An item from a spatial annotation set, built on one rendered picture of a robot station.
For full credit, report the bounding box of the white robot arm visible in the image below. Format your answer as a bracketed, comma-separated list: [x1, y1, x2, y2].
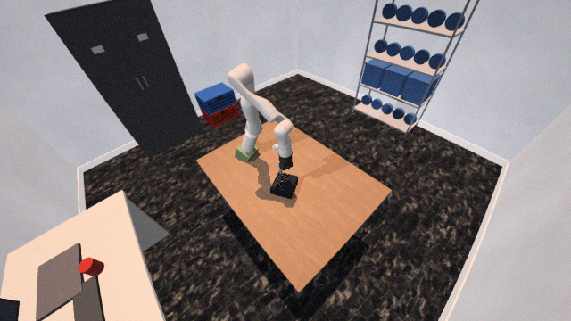
[228, 63, 293, 153]

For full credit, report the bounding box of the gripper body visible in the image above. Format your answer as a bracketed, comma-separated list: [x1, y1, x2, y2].
[272, 144, 293, 171]

